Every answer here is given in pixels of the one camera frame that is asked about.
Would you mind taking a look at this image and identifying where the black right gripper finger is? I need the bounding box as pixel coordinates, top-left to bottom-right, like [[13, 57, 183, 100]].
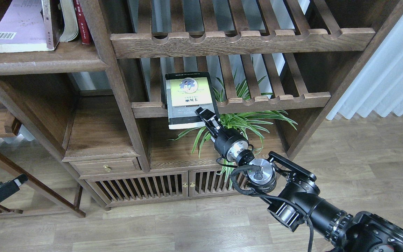
[[195, 107, 224, 133]]

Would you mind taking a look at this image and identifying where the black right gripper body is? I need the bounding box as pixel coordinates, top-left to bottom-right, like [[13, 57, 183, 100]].
[[207, 126, 254, 165]]

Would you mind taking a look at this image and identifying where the yellow and black book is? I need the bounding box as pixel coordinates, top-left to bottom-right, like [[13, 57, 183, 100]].
[[165, 71, 219, 130]]

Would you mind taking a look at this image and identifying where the pale purple white book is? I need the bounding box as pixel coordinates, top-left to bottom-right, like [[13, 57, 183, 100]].
[[0, 0, 52, 53]]

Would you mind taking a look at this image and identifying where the dark red book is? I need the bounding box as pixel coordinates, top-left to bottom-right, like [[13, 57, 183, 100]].
[[42, 0, 64, 50]]

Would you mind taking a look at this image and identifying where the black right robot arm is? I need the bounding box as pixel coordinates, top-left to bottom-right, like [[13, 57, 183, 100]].
[[196, 107, 403, 252]]

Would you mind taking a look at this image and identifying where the green spider plant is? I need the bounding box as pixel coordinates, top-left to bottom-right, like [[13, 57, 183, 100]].
[[169, 77, 297, 182]]

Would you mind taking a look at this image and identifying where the dark wooden bookshelf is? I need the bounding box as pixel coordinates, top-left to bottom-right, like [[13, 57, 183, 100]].
[[0, 0, 403, 208]]

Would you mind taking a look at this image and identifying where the red spine standing book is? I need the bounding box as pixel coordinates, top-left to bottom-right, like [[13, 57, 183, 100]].
[[73, 0, 92, 45]]

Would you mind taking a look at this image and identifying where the cream paged standing book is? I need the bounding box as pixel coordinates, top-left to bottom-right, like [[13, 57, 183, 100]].
[[59, 0, 79, 42]]

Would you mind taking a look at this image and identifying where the white pleated curtain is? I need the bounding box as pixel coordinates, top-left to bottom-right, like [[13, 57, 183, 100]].
[[326, 15, 403, 120]]

